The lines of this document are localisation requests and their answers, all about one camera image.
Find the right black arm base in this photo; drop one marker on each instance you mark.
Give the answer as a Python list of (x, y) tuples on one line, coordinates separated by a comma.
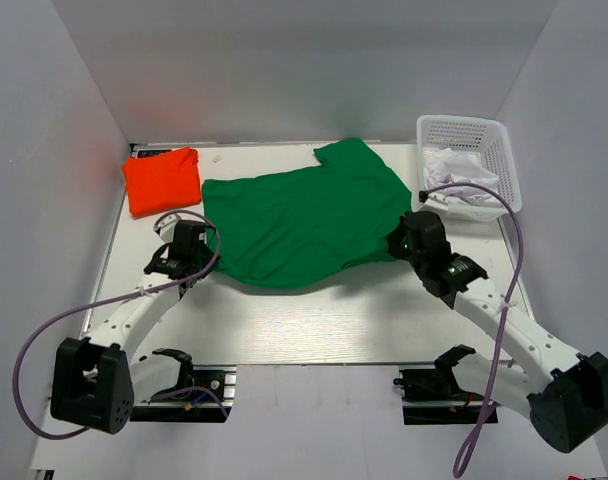
[(428, 401)]

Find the white plastic basket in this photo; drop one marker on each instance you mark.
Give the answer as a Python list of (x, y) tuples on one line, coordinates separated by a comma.
[(488, 140)]

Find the green t-shirt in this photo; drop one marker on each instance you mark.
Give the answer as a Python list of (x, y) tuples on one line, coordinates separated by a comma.
[(293, 229)]

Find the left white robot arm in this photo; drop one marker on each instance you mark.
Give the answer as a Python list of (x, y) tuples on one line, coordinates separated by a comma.
[(99, 379)]

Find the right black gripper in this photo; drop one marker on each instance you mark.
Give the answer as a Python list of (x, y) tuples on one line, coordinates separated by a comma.
[(393, 247)]

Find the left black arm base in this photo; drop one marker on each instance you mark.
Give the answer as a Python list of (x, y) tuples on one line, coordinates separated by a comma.
[(207, 398)]

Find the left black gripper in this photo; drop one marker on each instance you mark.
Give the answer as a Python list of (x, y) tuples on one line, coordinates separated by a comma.
[(210, 256)]

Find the folded orange t-shirt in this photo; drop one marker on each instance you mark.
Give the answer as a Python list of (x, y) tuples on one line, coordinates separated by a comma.
[(162, 182)]

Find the crumpled white t-shirt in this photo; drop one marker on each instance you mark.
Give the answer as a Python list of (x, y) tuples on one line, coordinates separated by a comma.
[(446, 167)]

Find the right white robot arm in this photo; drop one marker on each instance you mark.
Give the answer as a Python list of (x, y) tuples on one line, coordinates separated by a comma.
[(561, 391)]

